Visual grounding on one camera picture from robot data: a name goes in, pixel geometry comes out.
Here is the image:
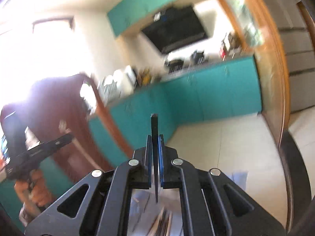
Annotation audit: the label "blue striped cloth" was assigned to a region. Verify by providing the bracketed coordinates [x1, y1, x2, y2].
[128, 170, 249, 236]

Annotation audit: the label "black range hood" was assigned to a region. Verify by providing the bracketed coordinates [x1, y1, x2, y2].
[142, 6, 208, 54]

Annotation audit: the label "person's left hand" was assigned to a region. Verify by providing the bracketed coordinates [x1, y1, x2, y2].
[14, 169, 55, 210]

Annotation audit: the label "grey refrigerator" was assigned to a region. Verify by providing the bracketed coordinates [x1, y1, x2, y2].
[263, 0, 314, 112]

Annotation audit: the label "dark wooden chair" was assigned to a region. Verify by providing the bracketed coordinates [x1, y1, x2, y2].
[1, 74, 133, 182]

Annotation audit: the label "wooden door frame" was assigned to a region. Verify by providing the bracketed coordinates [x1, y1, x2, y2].
[219, 0, 290, 146]

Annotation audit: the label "black chopstick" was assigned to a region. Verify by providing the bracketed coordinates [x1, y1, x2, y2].
[151, 113, 158, 203]

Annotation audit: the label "teal lower kitchen cabinets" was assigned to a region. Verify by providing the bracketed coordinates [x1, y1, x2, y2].
[1, 55, 262, 231]

